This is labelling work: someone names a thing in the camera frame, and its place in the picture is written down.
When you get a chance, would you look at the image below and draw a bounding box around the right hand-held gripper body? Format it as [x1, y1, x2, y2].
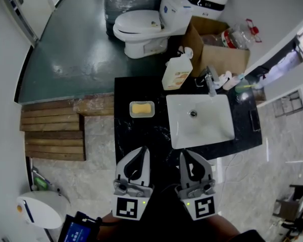
[175, 179, 218, 221]

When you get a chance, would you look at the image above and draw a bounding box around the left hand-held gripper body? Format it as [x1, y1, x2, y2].
[112, 179, 154, 221]

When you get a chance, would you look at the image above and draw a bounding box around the clear plastic soap dish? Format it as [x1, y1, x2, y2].
[129, 101, 156, 118]

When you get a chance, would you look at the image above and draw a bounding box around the yellow soap bar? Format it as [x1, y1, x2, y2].
[132, 103, 152, 115]

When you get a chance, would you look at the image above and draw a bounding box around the person's right forearm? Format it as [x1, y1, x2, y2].
[207, 212, 240, 239]

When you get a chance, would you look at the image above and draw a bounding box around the person's left forearm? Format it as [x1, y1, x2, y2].
[100, 214, 119, 226]

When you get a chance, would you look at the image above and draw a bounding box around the black marble washstand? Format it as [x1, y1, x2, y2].
[113, 76, 263, 166]

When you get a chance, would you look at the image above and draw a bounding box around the person's black clothing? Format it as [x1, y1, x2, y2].
[97, 183, 266, 242]

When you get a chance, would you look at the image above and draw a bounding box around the white rectangular sink basin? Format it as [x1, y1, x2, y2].
[166, 94, 235, 150]

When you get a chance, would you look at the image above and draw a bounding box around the black device with blue screen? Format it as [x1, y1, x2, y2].
[58, 211, 103, 242]

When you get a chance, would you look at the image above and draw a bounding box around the worn wooden threshold board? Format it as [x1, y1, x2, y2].
[73, 94, 115, 117]

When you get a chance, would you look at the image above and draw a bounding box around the wooden slatted step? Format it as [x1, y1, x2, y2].
[19, 102, 86, 162]

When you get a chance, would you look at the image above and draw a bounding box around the green brush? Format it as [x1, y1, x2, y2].
[32, 176, 48, 190]

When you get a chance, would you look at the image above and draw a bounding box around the white round lidded bin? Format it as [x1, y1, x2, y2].
[16, 191, 71, 229]

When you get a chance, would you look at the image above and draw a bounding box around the dark chair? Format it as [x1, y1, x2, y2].
[272, 184, 303, 220]

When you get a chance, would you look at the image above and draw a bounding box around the chrome faucet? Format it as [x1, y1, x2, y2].
[204, 66, 219, 98]

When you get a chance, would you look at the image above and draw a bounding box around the green cup with toothbrush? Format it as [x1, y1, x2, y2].
[234, 79, 256, 94]

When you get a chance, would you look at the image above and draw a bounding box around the small pink bottle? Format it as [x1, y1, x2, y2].
[222, 74, 245, 91]

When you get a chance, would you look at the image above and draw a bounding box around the small white pump bottle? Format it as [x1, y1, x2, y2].
[214, 71, 233, 89]

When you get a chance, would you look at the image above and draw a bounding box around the large white orange-label bottle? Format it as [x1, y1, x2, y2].
[161, 46, 194, 91]

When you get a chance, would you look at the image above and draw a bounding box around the white metal rack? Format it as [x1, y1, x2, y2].
[271, 83, 303, 118]

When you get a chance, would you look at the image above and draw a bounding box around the brown cardboard box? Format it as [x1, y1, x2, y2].
[181, 16, 250, 78]

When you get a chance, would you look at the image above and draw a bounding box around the clear plastic bottle red cap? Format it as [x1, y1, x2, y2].
[201, 18, 262, 50]

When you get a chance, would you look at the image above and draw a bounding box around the white toilet with tank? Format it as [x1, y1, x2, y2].
[113, 0, 194, 59]

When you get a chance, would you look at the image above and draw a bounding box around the white door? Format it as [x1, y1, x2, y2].
[0, 0, 74, 47]

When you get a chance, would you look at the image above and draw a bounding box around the white cable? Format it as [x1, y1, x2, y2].
[217, 151, 243, 186]

